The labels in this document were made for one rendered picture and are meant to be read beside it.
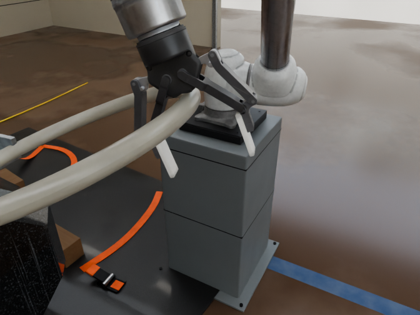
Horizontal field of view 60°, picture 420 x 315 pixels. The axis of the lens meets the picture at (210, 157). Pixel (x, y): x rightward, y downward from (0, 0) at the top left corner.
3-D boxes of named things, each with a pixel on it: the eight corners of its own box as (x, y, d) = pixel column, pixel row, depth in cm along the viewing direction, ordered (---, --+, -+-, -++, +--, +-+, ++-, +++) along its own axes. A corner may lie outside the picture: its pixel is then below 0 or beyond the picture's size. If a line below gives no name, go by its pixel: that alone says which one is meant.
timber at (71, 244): (84, 254, 196) (80, 237, 190) (65, 268, 187) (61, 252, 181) (49, 232, 210) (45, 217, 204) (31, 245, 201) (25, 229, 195)
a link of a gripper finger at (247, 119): (237, 99, 54) (256, 92, 53) (247, 129, 55) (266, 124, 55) (235, 101, 52) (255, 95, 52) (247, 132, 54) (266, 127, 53)
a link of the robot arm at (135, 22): (125, 1, 54) (142, 40, 56) (99, 4, 46) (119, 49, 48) (180, -23, 51) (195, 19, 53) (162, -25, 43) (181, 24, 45)
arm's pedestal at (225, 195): (202, 216, 225) (200, 95, 183) (279, 244, 204) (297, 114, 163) (155, 272, 187) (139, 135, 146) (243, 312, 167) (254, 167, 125)
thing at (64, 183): (-149, 251, 55) (-163, 235, 54) (74, 122, 93) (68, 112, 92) (54, 247, 30) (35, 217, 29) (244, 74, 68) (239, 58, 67)
